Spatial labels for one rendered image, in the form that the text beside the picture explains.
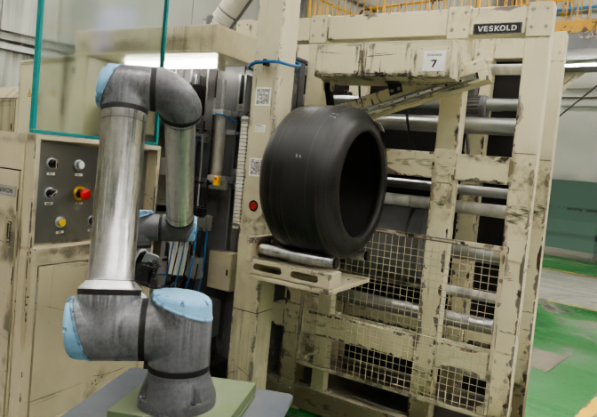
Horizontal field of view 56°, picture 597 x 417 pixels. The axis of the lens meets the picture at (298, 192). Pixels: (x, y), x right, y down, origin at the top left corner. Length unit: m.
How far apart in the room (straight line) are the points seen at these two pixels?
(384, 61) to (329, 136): 0.54
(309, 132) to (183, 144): 0.57
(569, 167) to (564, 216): 0.90
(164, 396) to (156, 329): 0.16
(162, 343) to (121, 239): 0.27
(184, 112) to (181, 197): 0.34
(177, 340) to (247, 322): 1.05
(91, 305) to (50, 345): 0.74
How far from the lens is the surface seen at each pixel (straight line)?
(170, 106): 1.51
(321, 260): 2.10
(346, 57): 2.48
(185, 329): 1.38
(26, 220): 2.00
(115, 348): 1.41
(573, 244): 11.33
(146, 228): 1.91
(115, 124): 1.48
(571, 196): 11.31
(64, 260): 2.09
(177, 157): 1.65
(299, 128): 2.06
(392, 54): 2.40
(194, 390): 1.44
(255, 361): 2.46
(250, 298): 2.39
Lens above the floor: 1.25
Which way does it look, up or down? 3 degrees down
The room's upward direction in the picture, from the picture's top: 5 degrees clockwise
